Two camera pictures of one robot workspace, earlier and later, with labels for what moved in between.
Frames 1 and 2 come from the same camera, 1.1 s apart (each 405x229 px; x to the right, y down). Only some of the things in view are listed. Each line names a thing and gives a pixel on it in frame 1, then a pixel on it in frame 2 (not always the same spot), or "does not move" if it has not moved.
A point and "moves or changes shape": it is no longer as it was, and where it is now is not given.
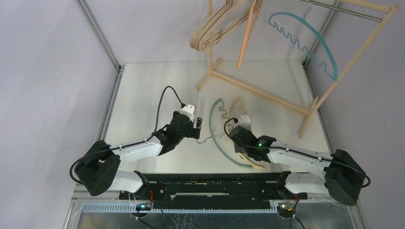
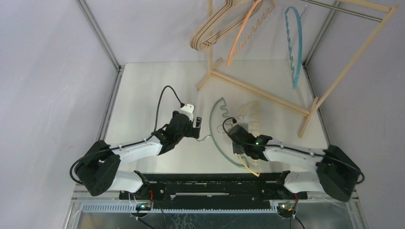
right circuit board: (285, 208) does not move
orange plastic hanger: (255, 12) moves or changes shape
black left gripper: (194, 132) does not move
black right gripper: (236, 139) does not move
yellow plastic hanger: (231, 104) to (252, 111)
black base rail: (211, 191) does not move
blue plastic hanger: (293, 40) to (295, 82)
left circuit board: (143, 206) does not move
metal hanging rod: (367, 16) does not move
